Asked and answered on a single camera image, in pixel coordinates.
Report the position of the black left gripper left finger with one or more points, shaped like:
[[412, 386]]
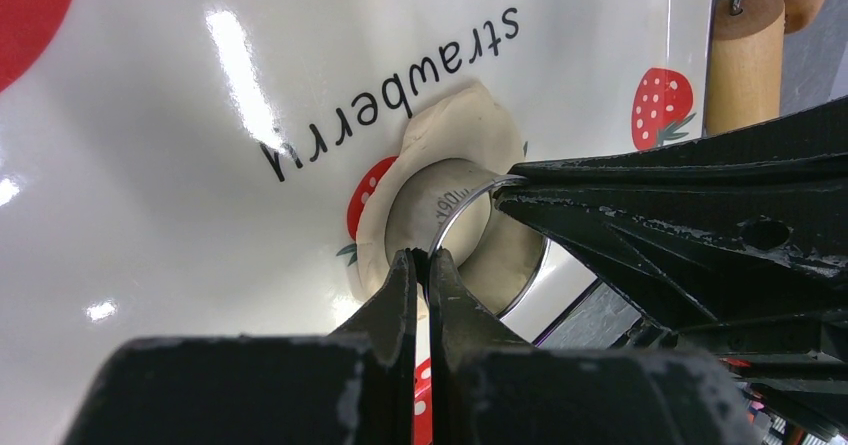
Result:
[[352, 386]]

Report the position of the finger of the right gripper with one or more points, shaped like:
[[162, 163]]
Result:
[[736, 243]]

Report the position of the wooden rolling pin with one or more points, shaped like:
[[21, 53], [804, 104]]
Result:
[[743, 85]]

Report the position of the beige dough lump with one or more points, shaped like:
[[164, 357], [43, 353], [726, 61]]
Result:
[[447, 151]]

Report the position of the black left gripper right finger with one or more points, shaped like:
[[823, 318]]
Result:
[[489, 386]]

